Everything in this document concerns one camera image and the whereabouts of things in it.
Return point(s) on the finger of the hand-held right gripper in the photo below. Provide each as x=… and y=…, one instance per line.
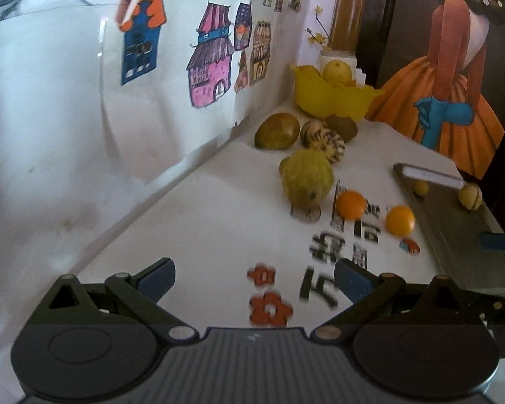
x=494, y=305
x=498, y=242

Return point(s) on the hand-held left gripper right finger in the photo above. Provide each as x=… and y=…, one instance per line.
x=353, y=281

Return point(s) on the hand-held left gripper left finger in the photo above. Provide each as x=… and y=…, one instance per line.
x=158, y=278

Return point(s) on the brown kiwi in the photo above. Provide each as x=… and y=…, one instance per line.
x=343, y=126

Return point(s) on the brown-green mango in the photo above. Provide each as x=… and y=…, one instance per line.
x=276, y=131

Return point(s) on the yellow bowl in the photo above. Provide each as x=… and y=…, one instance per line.
x=332, y=99

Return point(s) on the grey metal tray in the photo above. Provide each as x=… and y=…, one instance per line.
x=450, y=231

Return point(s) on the small striped round fruit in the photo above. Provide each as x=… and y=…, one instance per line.
x=470, y=196

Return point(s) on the orange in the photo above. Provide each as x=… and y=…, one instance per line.
x=350, y=205
x=399, y=220

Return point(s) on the white printed table cover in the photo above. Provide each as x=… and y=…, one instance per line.
x=219, y=227

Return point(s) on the tiny yellow fruit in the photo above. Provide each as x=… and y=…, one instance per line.
x=420, y=187

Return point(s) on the small green fruit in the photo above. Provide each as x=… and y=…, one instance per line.
x=284, y=165

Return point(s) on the orange dress figure poster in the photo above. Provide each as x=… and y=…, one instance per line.
x=454, y=92

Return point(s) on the white folded tissue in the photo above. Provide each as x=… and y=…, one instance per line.
x=360, y=76

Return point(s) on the yellow pear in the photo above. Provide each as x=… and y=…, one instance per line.
x=338, y=71

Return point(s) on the white jar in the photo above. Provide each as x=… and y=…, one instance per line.
x=334, y=55

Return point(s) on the yellow flower sprig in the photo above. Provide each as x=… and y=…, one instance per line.
x=318, y=33

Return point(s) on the colourful houses wall poster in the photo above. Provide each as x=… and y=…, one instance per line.
x=185, y=50

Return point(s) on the wooden post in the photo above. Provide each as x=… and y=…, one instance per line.
x=349, y=4

